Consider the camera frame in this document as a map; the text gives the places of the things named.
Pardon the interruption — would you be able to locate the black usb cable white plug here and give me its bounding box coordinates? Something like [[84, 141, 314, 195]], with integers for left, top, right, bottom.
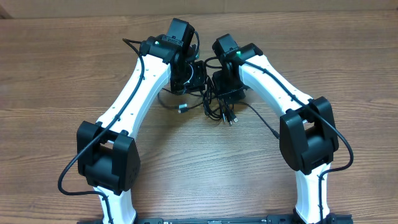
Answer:
[[200, 76, 238, 125]]

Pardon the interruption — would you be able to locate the black usb cable silver plug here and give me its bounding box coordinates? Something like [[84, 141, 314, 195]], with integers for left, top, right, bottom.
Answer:
[[157, 93, 280, 139]]

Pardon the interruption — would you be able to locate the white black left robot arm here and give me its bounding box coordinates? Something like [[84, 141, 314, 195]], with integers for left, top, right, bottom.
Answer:
[[57, 18, 205, 223]]

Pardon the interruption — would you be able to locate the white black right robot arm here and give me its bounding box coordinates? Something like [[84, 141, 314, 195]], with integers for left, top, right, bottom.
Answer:
[[212, 40, 353, 223]]

